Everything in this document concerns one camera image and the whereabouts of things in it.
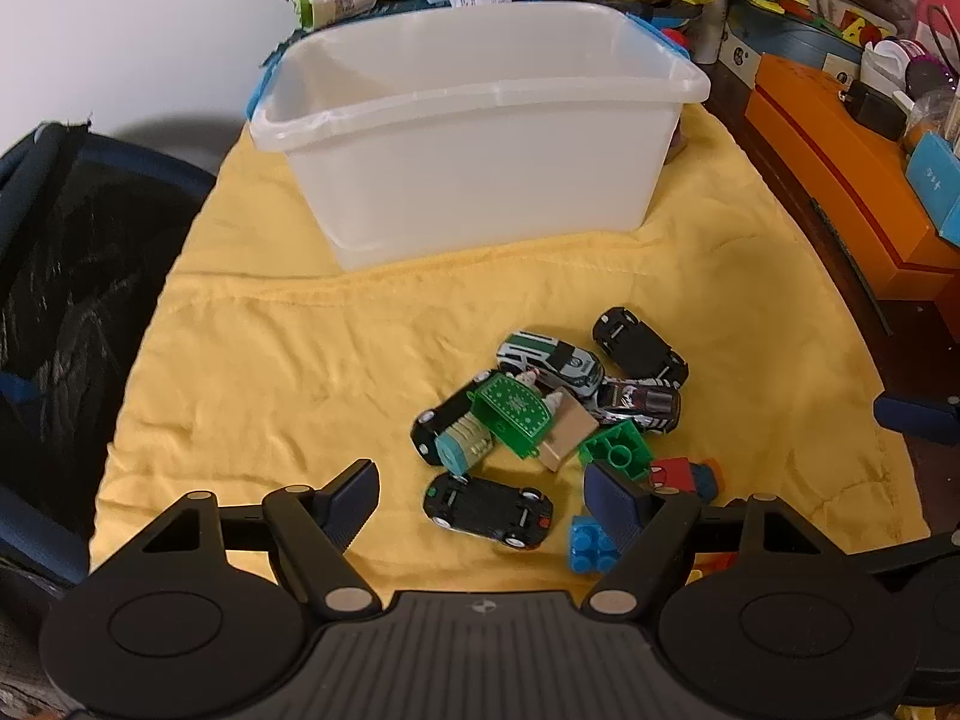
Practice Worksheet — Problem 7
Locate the orange toy block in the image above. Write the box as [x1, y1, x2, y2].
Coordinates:
[684, 551, 743, 582]

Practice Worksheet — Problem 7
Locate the light blue box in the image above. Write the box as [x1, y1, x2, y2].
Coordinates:
[904, 131, 960, 242]

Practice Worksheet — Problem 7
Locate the green toy cart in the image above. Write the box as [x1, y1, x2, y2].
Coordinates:
[471, 373, 560, 460]

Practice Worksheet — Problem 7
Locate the green white toy car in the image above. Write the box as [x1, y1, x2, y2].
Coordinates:
[496, 330, 605, 400]

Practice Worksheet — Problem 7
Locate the orange box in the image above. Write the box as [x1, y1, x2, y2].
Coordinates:
[745, 52, 960, 302]

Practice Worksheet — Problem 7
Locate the blue building block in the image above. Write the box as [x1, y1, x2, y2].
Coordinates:
[566, 514, 625, 575]

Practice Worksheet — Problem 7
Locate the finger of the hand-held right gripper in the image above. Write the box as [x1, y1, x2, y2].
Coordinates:
[872, 390, 960, 437]
[844, 529, 960, 587]

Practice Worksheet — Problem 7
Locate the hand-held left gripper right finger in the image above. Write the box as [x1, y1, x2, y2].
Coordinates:
[581, 460, 852, 620]

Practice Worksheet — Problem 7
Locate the black mesh chair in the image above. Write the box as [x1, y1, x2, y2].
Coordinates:
[0, 120, 218, 593]

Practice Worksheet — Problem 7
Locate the white plastic container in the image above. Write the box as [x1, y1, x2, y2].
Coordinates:
[861, 36, 927, 102]

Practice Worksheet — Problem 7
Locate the brown cardboard piece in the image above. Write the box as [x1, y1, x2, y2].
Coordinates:
[538, 397, 597, 472]

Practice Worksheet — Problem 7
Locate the red card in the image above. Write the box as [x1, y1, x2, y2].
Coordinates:
[916, 0, 960, 80]

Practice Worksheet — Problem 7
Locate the red blue toy block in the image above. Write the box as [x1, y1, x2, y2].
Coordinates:
[649, 456, 722, 503]

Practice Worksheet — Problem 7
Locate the black power adapter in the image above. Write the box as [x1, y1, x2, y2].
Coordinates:
[844, 81, 910, 142]

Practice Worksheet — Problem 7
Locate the yellow cloth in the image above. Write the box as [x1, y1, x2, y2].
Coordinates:
[88, 101, 931, 593]

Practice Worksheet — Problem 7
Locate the black red striped toy car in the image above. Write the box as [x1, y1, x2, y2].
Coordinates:
[596, 379, 682, 437]

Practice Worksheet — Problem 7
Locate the black white toy car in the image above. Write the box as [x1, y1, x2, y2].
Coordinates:
[411, 369, 500, 467]

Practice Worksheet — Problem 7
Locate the teal beige toy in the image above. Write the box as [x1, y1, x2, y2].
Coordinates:
[437, 414, 494, 475]

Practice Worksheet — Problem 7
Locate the clear box of toys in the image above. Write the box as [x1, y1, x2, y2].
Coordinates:
[750, 0, 871, 87]

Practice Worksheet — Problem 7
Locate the green building block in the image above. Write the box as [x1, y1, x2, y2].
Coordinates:
[579, 422, 652, 482]

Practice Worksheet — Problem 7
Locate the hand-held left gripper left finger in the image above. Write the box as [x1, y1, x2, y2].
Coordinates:
[141, 457, 385, 622]

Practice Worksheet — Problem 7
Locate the white plastic storage bin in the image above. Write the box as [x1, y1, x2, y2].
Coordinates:
[244, 1, 712, 272]

